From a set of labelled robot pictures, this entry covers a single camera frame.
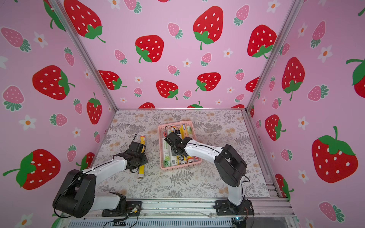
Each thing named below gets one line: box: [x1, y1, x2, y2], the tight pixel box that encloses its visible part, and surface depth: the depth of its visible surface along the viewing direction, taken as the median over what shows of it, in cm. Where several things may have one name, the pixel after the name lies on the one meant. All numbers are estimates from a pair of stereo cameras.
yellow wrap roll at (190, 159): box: [186, 155, 195, 163], surface depth 87 cm
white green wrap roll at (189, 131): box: [186, 125, 193, 138], surface depth 103 cm
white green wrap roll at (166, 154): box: [162, 137, 172, 168], surface depth 91 cm
